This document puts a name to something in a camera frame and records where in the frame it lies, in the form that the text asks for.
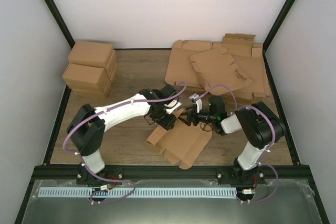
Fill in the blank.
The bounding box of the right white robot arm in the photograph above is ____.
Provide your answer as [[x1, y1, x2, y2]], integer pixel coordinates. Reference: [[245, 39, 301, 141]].
[[178, 95, 286, 184]]

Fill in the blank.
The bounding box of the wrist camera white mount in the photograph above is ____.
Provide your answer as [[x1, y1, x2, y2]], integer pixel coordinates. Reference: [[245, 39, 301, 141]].
[[165, 100, 182, 114], [189, 93, 203, 113]]

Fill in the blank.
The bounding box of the light blue slotted cable duct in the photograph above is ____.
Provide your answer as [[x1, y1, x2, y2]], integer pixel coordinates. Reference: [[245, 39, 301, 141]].
[[37, 187, 237, 199]]

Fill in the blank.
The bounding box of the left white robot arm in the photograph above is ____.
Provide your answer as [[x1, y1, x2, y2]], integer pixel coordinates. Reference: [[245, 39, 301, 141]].
[[62, 84, 181, 185]]

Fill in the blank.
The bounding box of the stack of flat cardboard blanks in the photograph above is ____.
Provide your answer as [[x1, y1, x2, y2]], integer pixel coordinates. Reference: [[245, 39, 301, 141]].
[[165, 34, 271, 100]]

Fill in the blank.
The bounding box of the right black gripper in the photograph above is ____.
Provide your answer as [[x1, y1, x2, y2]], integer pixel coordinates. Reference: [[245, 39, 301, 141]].
[[176, 105, 216, 126]]

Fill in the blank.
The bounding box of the cardboard box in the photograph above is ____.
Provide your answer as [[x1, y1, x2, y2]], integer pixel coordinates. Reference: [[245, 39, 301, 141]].
[[71, 80, 112, 99], [68, 41, 117, 71], [144, 119, 213, 169], [62, 63, 117, 92]]

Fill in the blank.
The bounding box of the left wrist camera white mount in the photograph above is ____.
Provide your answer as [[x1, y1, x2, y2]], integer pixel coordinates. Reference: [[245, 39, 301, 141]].
[[165, 100, 182, 114]]

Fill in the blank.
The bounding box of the black aluminium frame rail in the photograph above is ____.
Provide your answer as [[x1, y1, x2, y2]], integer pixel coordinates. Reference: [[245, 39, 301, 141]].
[[31, 164, 311, 183]]

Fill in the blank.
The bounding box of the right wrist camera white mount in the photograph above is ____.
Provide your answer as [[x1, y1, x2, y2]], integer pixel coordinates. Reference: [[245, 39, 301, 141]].
[[189, 93, 203, 113]]

